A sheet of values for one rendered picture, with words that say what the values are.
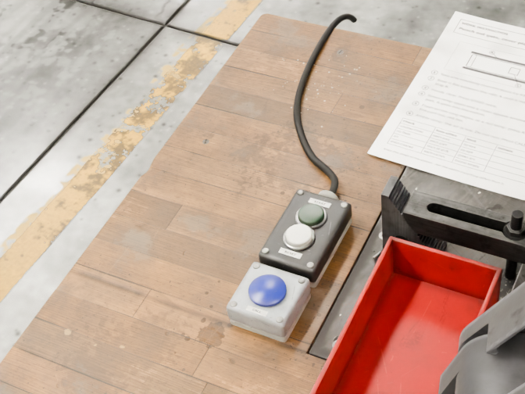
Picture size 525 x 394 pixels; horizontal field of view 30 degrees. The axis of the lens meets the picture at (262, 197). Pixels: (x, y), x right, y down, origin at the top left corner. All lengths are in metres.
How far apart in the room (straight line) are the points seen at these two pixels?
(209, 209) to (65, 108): 1.63
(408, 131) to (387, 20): 1.66
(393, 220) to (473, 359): 0.52
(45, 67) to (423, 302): 2.02
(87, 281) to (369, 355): 0.33
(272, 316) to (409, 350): 0.14
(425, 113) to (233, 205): 0.27
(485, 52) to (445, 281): 0.40
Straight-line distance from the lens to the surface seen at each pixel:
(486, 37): 1.36
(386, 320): 1.03
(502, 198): 1.15
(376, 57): 1.33
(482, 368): 0.54
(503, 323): 0.54
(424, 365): 1.00
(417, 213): 1.03
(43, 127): 2.73
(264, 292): 1.02
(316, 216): 1.08
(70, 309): 1.11
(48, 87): 2.84
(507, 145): 1.21
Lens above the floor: 1.75
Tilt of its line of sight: 47 degrees down
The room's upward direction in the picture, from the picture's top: 9 degrees counter-clockwise
